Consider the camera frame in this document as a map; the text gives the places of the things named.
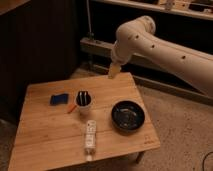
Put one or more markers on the beige end effector tip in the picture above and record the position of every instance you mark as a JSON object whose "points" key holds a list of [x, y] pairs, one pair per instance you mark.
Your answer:
{"points": [[114, 69]]}

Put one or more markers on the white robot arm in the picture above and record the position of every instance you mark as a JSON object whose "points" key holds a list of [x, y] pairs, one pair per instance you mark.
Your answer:
{"points": [[137, 36]]}

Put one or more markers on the long grey case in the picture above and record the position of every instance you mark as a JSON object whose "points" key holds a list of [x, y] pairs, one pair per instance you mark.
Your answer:
{"points": [[145, 73]]}

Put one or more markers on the white cup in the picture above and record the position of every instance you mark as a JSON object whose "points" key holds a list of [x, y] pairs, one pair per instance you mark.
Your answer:
{"points": [[84, 110]]}

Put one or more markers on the black items in cup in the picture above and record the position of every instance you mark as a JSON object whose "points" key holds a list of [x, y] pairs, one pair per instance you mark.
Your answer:
{"points": [[83, 97]]}

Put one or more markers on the black bowl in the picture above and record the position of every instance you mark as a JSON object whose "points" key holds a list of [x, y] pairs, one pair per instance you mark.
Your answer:
{"points": [[127, 116]]}

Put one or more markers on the orange marker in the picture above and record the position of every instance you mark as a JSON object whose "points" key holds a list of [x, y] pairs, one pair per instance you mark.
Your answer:
{"points": [[71, 108]]}

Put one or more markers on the blue sponge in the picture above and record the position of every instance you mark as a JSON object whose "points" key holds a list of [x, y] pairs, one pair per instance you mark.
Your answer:
{"points": [[59, 99]]}

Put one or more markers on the wooden table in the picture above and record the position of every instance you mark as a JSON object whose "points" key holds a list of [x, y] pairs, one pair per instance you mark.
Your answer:
{"points": [[50, 137]]}

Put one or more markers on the metal pole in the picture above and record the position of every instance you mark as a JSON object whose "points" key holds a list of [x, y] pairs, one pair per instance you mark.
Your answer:
{"points": [[90, 32]]}

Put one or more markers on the wooden shelf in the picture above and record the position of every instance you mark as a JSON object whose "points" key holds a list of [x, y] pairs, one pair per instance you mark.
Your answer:
{"points": [[177, 7]]}

